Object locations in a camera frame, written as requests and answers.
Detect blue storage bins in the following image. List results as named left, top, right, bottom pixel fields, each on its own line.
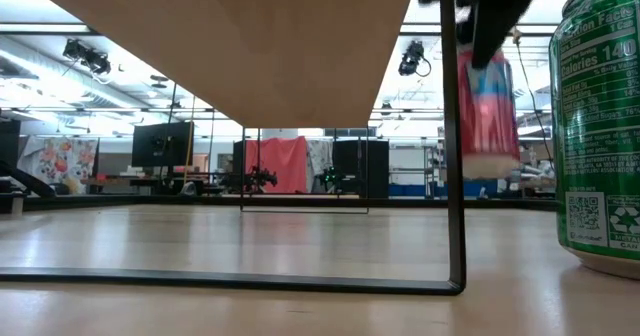
left=388, top=178, right=500, bottom=199

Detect black panel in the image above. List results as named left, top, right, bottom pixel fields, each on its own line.
left=0, top=119, right=22, bottom=168

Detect metal wire rack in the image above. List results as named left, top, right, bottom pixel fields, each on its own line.
left=423, top=144, right=447, bottom=198

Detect floral patterned cloth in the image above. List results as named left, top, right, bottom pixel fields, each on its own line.
left=17, top=135, right=100, bottom=195

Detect black table frame rails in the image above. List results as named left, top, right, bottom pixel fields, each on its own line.
left=0, top=193, right=560, bottom=212

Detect black computer monitor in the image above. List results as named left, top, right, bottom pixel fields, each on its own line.
left=131, top=120, right=195, bottom=168

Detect white patterned cloth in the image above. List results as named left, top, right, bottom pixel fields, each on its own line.
left=306, top=139, right=335, bottom=193

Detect red soda can blue logo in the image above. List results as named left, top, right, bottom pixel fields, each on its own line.
left=457, top=43, right=522, bottom=180

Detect yellow hanging cable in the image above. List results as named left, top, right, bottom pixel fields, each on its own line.
left=182, top=94, right=196, bottom=185

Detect orange cloth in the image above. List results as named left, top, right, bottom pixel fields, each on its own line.
left=244, top=135, right=309, bottom=195

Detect wooden shelf black metal frame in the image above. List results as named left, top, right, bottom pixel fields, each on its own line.
left=0, top=0, right=469, bottom=296

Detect cluttered desk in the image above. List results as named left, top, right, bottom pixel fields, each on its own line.
left=82, top=173, right=226, bottom=196

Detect black cabinet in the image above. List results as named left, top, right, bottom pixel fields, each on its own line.
left=332, top=138, right=391, bottom=200

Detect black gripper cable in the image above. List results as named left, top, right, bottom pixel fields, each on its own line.
left=514, top=43, right=556, bottom=167

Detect thick black cable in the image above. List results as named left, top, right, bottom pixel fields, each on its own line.
left=0, top=159, right=57, bottom=200

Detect black ceiling camera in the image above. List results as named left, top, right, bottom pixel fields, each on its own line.
left=61, top=38, right=113, bottom=76
left=397, top=39, right=433, bottom=79

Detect green Sprite can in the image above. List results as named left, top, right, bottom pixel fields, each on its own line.
left=548, top=0, right=640, bottom=281

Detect cluttered wooden table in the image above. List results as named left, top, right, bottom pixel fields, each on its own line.
left=517, top=158, right=557, bottom=200

